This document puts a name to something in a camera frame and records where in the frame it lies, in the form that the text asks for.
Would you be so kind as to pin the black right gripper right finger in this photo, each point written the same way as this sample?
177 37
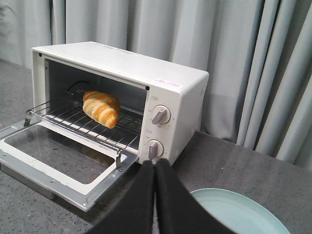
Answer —
177 211

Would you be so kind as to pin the oven control knob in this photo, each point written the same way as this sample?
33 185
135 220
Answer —
161 115
155 149

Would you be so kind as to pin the upper oven control knob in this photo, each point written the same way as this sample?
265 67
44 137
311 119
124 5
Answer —
161 115

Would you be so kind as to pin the metal wire oven rack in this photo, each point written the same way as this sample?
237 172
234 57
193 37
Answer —
123 138

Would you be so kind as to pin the light green round plate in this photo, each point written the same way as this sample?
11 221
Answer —
238 212

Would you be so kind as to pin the white Toshiba toaster oven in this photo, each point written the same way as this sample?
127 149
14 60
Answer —
139 82

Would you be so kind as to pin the grey pleated curtain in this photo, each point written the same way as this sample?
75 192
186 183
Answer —
258 54

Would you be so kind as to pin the golden croissant bread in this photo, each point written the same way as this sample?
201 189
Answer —
102 108

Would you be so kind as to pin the white glass oven door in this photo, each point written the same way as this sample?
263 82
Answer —
57 161

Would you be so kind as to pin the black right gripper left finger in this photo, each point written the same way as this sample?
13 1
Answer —
134 212

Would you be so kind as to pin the lower oven control knob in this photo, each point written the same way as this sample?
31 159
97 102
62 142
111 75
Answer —
155 149

